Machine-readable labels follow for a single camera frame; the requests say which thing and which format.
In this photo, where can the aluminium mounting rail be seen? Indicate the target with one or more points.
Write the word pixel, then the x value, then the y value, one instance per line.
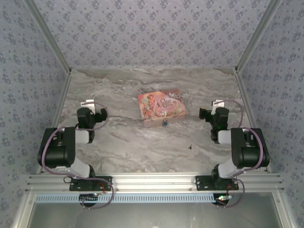
pixel 152 181

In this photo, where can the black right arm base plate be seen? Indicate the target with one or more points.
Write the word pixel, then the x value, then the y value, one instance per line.
pixel 204 184

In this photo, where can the small blue padlock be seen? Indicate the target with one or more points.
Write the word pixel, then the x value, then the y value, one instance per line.
pixel 164 122

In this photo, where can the aluminium frame leg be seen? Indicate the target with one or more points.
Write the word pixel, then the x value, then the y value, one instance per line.
pixel 285 211
pixel 22 211

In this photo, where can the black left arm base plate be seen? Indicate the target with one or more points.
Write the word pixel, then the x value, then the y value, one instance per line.
pixel 78 186

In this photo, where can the aluminium frame upright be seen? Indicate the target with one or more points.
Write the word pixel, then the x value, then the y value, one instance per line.
pixel 50 38
pixel 257 35

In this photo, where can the aluminium table side rail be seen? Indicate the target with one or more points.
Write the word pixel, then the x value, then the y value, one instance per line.
pixel 59 111
pixel 249 111

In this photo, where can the grey metal panel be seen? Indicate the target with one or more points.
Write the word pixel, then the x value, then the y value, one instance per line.
pixel 152 216

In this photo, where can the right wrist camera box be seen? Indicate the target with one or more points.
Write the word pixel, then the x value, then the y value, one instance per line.
pixel 218 104

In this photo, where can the small black circuit board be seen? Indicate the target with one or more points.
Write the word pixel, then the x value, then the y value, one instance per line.
pixel 89 197
pixel 222 199

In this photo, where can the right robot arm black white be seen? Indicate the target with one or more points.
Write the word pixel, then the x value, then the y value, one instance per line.
pixel 249 152

